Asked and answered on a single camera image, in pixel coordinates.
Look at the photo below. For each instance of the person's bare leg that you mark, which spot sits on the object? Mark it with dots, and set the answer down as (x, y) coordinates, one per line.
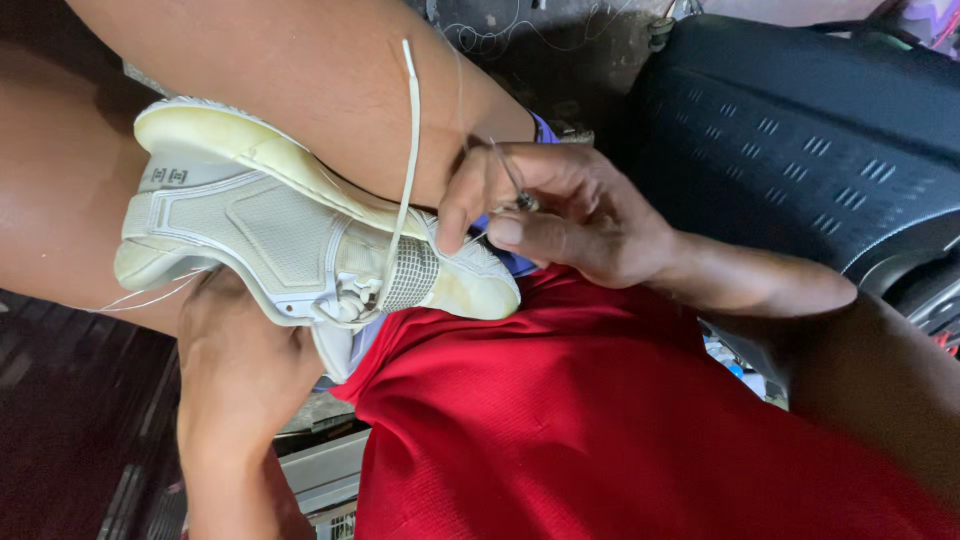
(60, 210)
(300, 75)

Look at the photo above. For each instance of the white mesh sneaker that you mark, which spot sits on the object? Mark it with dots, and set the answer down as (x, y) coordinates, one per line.
(285, 232)

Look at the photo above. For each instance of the white sewing thread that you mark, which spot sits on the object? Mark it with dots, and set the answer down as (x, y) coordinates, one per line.
(146, 300)

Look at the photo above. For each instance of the white shoelace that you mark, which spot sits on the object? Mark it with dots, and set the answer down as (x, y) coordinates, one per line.
(409, 135)

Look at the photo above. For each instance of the grey metal box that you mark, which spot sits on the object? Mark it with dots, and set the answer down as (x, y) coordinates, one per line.
(326, 480)

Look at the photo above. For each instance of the motorcycle chrome body part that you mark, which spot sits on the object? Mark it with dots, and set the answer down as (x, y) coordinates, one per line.
(922, 292)

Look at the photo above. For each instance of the black motorcycle seat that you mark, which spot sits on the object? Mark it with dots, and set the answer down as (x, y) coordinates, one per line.
(787, 135)

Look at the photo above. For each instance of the metal sewing awl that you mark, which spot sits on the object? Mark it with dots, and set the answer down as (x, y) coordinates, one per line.
(516, 184)

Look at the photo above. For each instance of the person's right hand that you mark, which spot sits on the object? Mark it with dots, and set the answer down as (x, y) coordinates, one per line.
(592, 225)

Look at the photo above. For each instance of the tangled loose thread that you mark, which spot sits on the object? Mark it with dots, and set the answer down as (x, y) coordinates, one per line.
(525, 30)

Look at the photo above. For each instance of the person's left hand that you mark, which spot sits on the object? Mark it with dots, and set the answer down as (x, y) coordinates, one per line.
(240, 345)

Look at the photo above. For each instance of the person's red shirt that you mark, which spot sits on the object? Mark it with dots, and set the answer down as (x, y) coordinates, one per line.
(600, 420)

